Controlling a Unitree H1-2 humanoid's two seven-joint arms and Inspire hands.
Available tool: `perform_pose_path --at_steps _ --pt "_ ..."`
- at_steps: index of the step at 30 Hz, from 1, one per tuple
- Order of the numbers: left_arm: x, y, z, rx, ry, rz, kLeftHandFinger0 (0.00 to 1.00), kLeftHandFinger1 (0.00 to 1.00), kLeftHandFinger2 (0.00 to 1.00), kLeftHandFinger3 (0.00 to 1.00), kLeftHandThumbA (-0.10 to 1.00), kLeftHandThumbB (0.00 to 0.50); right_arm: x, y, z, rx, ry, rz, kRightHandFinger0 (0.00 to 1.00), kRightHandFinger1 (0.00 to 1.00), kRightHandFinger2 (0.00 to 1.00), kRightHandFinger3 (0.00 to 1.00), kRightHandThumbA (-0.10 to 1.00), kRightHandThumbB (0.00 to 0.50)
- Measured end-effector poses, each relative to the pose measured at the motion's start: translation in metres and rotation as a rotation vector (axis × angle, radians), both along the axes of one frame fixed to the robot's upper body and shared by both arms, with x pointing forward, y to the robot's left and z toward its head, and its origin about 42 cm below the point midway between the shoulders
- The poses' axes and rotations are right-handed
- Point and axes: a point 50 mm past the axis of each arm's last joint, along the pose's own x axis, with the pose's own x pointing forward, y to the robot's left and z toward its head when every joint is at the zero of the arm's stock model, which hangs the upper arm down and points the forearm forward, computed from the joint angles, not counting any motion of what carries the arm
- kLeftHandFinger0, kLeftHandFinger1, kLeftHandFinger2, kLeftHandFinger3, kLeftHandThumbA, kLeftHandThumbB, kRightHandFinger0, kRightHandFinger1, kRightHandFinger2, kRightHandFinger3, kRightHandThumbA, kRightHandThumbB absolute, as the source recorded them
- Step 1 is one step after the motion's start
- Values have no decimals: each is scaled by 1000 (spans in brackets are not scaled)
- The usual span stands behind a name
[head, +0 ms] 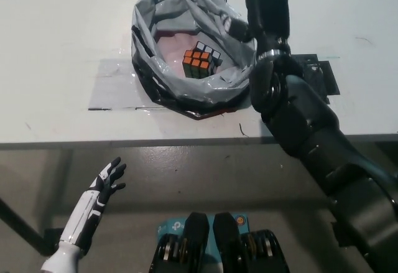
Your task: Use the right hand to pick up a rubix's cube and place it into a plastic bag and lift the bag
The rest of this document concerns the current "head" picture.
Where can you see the robot body black teal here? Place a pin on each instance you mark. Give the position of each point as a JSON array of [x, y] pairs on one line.
[[224, 248]]

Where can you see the black table foot plate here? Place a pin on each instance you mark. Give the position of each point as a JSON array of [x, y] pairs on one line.
[[51, 235], [335, 232]]

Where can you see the black diagonal table leg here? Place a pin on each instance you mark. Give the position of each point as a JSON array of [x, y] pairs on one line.
[[21, 226]]

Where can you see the black tape square marker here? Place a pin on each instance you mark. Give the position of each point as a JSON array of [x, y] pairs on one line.
[[323, 77]]

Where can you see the clear tape patch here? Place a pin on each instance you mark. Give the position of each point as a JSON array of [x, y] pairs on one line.
[[115, 86]]

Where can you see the Rubik's cube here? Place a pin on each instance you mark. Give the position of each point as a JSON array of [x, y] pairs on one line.
[[199, 64]]

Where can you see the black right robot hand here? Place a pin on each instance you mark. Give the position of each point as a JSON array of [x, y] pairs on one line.
[[269, 8]]

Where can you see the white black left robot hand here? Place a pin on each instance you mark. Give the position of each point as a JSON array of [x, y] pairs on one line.
[[87, 210]]

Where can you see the pink plastic bag lining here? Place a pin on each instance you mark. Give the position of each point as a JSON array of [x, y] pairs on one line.
[[174, 49]]

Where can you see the grey black plastic bag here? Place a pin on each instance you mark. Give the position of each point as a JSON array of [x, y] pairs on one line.
[[146, 64]]

